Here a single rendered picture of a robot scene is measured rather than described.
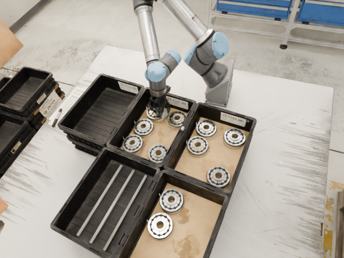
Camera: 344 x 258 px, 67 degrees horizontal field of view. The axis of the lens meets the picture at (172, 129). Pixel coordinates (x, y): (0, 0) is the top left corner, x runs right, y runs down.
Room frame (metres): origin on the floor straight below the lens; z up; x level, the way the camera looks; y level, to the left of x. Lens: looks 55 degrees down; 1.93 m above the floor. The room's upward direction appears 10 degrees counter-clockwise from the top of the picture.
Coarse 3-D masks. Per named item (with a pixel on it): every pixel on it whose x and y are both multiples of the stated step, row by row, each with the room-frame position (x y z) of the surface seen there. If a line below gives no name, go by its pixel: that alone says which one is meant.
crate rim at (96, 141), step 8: (96, 80) 1.11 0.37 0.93; (120, 80) 1.08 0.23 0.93; (88, 88) 1.06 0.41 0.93; (80, 96) 1.01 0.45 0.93; (136, 96) 0.94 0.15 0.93; (120, 120) 0.80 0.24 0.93; (64, 128) 0.81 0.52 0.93; (80, 136) 0.75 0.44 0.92; (88, 136) 0.74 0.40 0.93; (104, 144) 0.68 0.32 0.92
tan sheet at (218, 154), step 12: (216, 144) 0.63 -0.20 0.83; (204, 156) 0.58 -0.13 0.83; (216, 156) 0.57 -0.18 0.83; (228, 156) 0.56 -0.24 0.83; (240, 156) 0.55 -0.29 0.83; (180, 168) 0.54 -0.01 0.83; (192, 168) 0.53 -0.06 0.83; (204, 168) 0.52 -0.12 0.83; (228, 168) 0.50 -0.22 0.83; (204, 180) 0.46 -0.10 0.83
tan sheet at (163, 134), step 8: (144, 112) 0.91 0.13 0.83; (184, 112) 0.86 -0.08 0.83; (160, 128) 0.78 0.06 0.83; (168, 128) 0.78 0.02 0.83; (152, 136) 0.75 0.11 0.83; (160, 136) 0.74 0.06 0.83; (168, 136) 0.73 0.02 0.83; (144, 144) 0.70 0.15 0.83; (152, 144) 0.70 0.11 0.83; (168, 144) 0.68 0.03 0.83; (144, 152) 0.66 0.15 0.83
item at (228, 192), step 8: (200, 104) 0.82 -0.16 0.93; (208, 104) 0.81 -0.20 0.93; (192, 112) 0.78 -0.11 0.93; (232, 112) 0.74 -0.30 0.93; (256, 120) 0.67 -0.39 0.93; (184, 128) 0.69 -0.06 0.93; (248, 136) 0.59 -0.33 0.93; (176, 144) 0.61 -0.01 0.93; (248, 144) 0.55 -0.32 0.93; (168, 160) 0.54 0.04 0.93; (240, 160) 0.48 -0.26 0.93; (168, 168) 0.50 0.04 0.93; (184, 176) 0.45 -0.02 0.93; (208, 184) 0.40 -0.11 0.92; (232, 184) 0.38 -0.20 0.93; (224, 192) 0.36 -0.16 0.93
